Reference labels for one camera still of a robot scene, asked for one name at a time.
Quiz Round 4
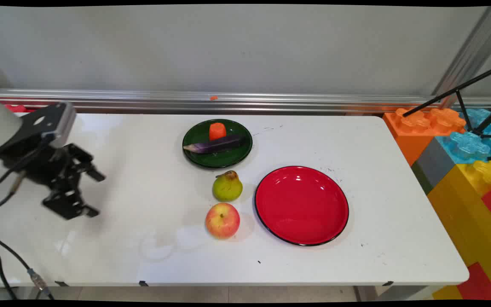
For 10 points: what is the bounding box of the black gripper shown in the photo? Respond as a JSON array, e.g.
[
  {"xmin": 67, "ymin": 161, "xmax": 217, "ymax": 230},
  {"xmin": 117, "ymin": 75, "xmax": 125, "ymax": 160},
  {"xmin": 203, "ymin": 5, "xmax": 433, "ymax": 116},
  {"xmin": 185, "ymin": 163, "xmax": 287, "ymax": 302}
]
[{"xmin": 0, "ymin": 143, "xmax": 106, "ymax": 221}]

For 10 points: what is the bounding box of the orange toy fruit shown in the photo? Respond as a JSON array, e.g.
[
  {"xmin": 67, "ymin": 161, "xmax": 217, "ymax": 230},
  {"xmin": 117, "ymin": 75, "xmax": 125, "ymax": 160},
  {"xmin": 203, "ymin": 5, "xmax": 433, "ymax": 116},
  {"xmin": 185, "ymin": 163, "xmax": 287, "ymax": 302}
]
[{"xmin": 209, "ymin": 122, "xmax": 227, "ymax": 141}]

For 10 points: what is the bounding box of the dark green round plate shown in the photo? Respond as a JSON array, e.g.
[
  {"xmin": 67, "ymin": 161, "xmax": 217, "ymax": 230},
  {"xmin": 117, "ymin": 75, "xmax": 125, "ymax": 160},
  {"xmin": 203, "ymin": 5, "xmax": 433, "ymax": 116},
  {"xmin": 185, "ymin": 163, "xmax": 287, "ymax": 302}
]
[{"xmin": 182, "ymin": 119, "xmax": 253, "ymax": 169}]

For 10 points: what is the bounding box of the purple toy eggplant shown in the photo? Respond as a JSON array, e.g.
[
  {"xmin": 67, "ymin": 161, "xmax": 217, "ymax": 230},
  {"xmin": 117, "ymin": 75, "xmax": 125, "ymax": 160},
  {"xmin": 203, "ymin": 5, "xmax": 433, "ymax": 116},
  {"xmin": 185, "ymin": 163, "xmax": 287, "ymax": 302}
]
[{"xmin": 183, "ymin": 135, "xmax": 247, "ymax": 154}]

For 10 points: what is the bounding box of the red yellow toy apple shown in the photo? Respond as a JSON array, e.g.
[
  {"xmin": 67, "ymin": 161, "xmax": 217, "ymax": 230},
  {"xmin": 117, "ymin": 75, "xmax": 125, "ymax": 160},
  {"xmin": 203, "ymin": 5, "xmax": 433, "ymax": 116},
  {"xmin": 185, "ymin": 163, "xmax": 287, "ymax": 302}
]
[{"xmin": 205, "ymin": 203, "xmax": 241, "ymax": 240}]

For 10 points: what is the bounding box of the green toy pear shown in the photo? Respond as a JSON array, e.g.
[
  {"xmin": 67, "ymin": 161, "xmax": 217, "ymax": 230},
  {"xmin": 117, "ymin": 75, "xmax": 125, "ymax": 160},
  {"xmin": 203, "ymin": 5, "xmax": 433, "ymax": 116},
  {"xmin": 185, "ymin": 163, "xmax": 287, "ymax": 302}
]
[{"xmin": 212, "ymin": 170, "xmax": 243, "ymax": 202}]

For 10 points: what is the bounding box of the red round plate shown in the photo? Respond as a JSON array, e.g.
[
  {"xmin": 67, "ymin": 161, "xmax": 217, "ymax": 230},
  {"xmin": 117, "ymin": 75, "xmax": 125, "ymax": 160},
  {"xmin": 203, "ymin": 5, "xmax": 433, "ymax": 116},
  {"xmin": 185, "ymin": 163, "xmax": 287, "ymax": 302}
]
[{"xmin": 254, "ymin": 166, "xmax": 349, "ymax": 247}]

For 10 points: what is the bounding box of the orange giant building block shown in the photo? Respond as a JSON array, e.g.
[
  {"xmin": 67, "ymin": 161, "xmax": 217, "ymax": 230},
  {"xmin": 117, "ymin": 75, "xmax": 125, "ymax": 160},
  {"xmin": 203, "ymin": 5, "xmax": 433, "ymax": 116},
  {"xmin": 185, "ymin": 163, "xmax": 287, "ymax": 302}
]
[{"xmin": 383, "ymin": 107, "xmax": 467, "ymax": 167}]

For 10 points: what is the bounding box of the grey giant building block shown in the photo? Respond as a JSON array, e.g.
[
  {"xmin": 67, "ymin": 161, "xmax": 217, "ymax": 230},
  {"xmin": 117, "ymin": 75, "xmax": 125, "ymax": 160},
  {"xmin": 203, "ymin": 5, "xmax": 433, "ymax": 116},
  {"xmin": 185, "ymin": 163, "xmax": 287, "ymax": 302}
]
[{"xmin": 411, "ymin": 136, "xmax": 456, "ymax": 195}]

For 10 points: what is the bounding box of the black tripod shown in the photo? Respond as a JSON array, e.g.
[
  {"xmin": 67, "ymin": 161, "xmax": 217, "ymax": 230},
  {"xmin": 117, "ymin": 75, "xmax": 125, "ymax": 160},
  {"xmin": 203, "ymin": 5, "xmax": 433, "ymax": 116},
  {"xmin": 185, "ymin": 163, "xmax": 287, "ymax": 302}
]
[{"xmin": 402, "ymin": 62, "xmax": 491, "ymax": 139}]

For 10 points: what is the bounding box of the yellow giant building block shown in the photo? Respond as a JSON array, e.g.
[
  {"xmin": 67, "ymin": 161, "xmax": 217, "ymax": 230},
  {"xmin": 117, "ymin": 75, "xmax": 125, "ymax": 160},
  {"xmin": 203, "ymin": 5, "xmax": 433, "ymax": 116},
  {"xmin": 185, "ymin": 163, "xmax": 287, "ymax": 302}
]
[{"xmin": 427, "ymin": 160, "xmax": 491, "ymax": 301}]

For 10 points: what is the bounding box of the blue giant building block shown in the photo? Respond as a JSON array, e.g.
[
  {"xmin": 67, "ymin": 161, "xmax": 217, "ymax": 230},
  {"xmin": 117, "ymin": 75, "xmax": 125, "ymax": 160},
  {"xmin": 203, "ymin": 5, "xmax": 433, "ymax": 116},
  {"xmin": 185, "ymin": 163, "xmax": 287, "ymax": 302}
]
[{"xmin": 435, "ymin": 108, "xmax": 491, "ymax": 165}]

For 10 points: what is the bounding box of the black cable with grey plug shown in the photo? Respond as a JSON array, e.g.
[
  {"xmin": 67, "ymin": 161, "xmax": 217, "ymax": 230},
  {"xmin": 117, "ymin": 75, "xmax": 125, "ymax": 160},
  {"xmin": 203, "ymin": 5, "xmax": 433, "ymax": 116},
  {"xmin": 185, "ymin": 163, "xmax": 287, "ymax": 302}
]
[{"xmin": 0, "ymin": 171, "xmax": 28, "ymax": 212}]

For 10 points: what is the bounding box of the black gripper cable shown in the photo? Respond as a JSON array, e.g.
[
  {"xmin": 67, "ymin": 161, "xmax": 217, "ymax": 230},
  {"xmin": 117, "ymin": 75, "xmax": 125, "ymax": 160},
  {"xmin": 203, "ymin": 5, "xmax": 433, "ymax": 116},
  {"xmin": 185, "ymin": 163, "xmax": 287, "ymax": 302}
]
[{"xmin": 0, "ymin": 134, "xmax": 56, "ymax": 189}]

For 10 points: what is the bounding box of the black silver wrist camera box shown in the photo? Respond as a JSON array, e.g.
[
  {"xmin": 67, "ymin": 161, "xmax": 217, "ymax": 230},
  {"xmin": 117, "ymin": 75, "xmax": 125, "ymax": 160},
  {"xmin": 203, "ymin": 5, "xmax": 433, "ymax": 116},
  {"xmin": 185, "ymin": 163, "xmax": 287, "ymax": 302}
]
[{"xmin": 20, "ymin": 102, "xmax": 77, "ymax": 149}]

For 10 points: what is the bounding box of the black cable with metal connector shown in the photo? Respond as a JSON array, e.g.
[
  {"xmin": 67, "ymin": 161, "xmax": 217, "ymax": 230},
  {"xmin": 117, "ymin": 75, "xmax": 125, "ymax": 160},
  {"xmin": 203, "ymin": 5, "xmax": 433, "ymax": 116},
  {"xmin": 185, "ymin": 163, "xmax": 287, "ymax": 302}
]
[{"xmin": 0, "ymin": 232, "xmax": 54, "ymax": 299}]

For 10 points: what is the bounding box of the aluminium rail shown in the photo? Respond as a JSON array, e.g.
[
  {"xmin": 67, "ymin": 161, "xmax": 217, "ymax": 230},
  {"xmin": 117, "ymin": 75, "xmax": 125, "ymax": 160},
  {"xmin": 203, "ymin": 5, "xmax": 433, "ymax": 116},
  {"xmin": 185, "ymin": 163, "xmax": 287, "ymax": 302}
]
[{"xmin": 0, "ymin": 89, "xmax": 491, "ymax": 114}]

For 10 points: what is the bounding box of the aluminium frame post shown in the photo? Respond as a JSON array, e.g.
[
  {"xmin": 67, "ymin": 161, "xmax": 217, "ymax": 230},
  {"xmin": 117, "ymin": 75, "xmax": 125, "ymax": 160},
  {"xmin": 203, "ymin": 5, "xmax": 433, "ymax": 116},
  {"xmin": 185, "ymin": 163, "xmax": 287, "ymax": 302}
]
[{"xmin": 432, "ymin": 6, "xmax": 491, "ymax": 97}]

